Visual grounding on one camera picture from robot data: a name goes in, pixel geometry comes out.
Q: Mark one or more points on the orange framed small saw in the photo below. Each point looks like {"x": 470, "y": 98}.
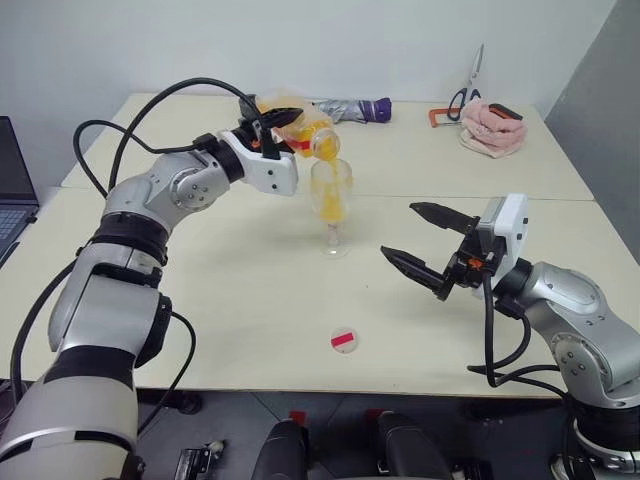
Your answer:
{"x": 433, "y": 116}

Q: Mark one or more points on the clear wine glass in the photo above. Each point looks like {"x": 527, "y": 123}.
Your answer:
{"x": 331, "y": 200}

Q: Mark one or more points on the folded silver purple umbrella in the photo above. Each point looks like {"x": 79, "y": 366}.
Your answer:
{"x": 370, "y": 110}

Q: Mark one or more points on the pink towel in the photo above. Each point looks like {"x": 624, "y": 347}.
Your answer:
{"x": 492, "y": 131}

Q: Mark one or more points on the dark rounded shape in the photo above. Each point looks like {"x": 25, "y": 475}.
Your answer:
{"x": 410, "y": 445}
{"x": 282, "y": 450}

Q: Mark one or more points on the dark laptop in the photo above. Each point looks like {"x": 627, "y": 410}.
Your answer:
{"x": 14, "y": 185}

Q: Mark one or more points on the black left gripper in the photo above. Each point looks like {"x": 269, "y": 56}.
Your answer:
{"x": 252, "y": 131}

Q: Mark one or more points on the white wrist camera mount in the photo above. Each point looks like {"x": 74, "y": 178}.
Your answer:
{"x": 512, "y": 220}
{"x": 272, "y": 172}

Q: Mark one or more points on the clear bottle with orange drink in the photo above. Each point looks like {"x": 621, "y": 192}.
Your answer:
{"x": 317, "y": 131}

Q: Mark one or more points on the small red tag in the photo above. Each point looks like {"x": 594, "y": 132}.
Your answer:
{"x": 298, "y": 416}

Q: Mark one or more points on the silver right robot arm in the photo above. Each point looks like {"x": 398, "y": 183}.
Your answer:
{"x": 580, "y": 310}

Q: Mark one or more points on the black and red flat tool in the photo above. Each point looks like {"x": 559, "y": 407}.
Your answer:
{"x": 506, "y": 111}

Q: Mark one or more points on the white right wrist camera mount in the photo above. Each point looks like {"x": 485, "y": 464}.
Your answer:
{"x": 512, "y": 220}

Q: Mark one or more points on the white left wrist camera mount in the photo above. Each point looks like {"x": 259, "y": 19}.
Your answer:
{"x": 272, "y": 172}

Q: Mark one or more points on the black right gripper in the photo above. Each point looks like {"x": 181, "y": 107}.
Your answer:
{"x": 470, "y": 262}

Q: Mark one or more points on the white bottle cap red label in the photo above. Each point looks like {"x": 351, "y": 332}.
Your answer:
{"x": 344, "y": 340}

